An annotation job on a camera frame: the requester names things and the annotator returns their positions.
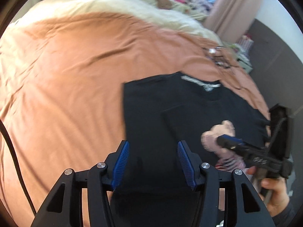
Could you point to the striped gift bag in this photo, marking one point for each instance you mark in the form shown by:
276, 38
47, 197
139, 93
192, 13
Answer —
246, 43

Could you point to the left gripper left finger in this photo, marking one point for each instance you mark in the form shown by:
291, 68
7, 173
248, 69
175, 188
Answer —
63, 204

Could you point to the person's right forearm sleeve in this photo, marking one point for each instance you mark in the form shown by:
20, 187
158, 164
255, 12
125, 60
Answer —
284, 218

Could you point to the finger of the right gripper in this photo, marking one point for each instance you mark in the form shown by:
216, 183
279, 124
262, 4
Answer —
239, 146

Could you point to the person's right hand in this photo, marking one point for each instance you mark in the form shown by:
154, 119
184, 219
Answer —
279, 198

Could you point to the orange bed sheet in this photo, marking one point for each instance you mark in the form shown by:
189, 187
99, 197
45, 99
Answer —
62, 84

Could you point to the black printed t-shirt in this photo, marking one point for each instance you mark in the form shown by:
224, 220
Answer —
160, 111

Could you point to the pale green bedside drawer unit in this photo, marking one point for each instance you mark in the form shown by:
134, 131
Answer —
240, 55

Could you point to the cream fluffy blanket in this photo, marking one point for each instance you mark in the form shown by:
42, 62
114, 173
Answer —
168, 14

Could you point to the pink beige curtain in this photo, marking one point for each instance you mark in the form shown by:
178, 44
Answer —
230, 19

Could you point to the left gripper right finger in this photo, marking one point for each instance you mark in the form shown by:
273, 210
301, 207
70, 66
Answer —
242, 205

